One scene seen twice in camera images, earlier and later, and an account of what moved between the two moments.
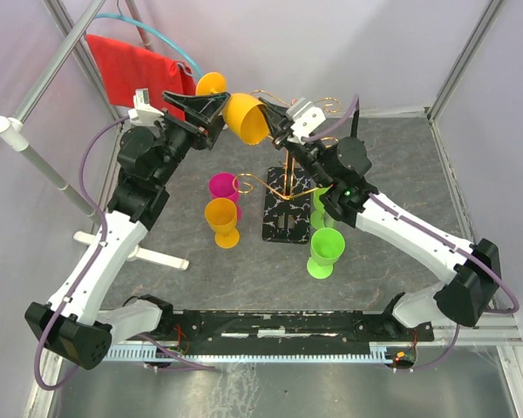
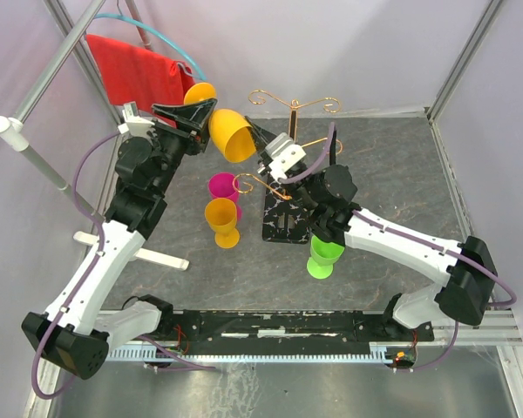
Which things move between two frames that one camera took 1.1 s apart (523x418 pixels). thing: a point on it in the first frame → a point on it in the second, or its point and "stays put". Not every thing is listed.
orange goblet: [241, 111] → [229, 131]
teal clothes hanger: [155, 30] stays put
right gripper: [279, 122] → [263, 135]
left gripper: [206, 136] stays put
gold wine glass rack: [287, 217] stays put
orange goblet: [221, 216] stays put
